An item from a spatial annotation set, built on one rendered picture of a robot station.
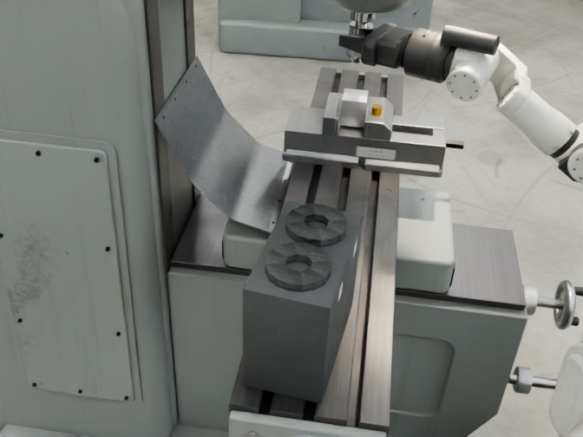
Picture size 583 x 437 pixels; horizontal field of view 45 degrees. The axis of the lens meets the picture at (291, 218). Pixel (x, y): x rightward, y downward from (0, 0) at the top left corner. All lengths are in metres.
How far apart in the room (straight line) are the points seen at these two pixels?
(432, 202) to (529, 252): 1.40
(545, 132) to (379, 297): 0.42
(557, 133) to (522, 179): 2.18
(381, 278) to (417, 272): 0.27
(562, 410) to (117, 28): 0.94
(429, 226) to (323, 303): 0.71
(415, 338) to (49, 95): 0.92
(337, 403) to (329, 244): 0.23
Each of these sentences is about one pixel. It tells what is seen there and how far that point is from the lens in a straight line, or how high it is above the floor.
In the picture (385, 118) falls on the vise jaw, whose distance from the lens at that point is 1.54.
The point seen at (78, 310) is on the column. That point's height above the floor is 0.63.
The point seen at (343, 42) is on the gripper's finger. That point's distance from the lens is 1.40.
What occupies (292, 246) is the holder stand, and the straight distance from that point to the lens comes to 0.99.
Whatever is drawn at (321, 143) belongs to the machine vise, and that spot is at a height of 0.99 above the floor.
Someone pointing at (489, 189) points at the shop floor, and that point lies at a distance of 3.38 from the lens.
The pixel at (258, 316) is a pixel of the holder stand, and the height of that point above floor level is 1.09.
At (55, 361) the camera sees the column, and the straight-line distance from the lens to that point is 1.83.
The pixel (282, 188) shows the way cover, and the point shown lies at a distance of 1.60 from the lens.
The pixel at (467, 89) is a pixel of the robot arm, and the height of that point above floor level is 1.22.
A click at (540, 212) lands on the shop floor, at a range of 3.30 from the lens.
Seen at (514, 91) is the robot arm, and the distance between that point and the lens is 1.34.
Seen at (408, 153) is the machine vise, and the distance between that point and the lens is 1.54.
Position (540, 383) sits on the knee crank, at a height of 0.53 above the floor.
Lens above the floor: 1.75
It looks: 36 degrees down
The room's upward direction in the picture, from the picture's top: 3 degrees clockwise
